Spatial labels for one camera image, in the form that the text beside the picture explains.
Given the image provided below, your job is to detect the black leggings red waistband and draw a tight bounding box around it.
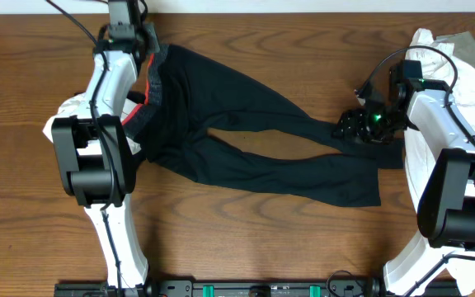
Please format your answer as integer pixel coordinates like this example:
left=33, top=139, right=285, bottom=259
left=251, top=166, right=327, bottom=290
left=124, top=28, right=404, bottom=207

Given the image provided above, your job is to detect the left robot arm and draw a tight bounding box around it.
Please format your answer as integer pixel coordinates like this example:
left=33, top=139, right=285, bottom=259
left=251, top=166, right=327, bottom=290
left=44, top=24, right=159, bottom=296

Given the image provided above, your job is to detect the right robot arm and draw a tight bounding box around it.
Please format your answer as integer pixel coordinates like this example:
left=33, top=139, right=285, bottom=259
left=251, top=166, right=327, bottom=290
left=333, top=78, right=475, bottom=296

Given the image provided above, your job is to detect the white shirt right pile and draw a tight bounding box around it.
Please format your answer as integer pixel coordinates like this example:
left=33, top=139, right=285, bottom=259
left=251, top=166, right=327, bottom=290
left=348, top=29, right=475, bottom=296

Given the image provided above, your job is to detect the white folded garment left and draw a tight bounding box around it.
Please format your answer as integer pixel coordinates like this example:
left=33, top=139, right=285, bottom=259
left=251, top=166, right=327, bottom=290
left=43, top=94, right=146, bottom=143

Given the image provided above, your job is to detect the grey garment under pile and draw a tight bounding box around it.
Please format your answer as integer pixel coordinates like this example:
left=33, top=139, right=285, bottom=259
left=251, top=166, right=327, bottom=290
left=435, top=31, right=475, bottom=68

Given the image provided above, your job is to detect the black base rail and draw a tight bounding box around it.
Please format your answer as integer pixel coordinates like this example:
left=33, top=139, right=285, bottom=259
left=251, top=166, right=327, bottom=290
left=54, top=279, right=461, bottom=297

